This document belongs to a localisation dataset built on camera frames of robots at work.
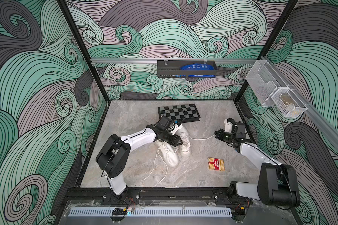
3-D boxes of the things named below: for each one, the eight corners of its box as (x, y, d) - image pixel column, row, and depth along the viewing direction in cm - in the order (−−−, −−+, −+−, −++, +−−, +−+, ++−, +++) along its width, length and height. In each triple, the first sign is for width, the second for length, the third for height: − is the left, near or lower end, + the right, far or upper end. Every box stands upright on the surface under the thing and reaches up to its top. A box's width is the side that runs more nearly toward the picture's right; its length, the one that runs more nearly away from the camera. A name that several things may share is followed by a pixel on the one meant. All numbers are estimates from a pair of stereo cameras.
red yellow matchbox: (208, 169, 85) (209, 167, 83) (207, 158, 89) (208, 156, 87) (224, 171, 84) (225, 170, 82) (223, 160, 88) (224, 159, 87)
